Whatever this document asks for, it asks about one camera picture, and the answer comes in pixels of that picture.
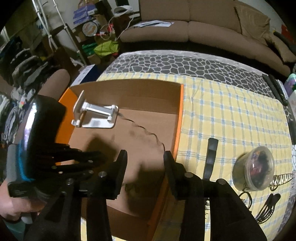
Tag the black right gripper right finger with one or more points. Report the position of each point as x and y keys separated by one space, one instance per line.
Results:
x=178 y=178

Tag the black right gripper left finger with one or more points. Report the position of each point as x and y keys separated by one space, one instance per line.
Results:
x=116 y=174

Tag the black wavy wire headband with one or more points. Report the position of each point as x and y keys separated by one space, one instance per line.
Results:
x=148 y=133

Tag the clear round plastic container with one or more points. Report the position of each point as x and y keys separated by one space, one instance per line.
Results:
x=253 y=171

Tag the black plastic hair claw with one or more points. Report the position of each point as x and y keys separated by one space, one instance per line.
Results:
x=268 y=208

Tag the gold metal hair claw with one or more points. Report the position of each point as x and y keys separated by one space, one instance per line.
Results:
x=279 y=180

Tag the person's left hand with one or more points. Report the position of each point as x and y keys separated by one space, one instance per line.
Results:
x=12 y=208

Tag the black hair brush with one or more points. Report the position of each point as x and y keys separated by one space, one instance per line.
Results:
x=210 y=158

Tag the orange cardboard box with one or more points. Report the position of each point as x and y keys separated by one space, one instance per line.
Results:
x=157 y=105

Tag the white phone stand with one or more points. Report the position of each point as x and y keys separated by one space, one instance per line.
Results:
x=87 y=115

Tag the yellow plaid table cloth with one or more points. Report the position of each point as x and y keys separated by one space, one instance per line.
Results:
x=239 y=119

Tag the brown chair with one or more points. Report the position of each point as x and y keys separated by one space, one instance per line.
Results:
x=56 y=85

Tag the grey stone pattern table mat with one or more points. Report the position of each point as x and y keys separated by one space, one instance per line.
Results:
x=201 y=66

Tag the black remote control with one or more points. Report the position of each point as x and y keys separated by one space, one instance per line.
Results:
x=275 y=88

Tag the brown sofa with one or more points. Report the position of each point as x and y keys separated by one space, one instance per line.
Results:
x=232 y=29

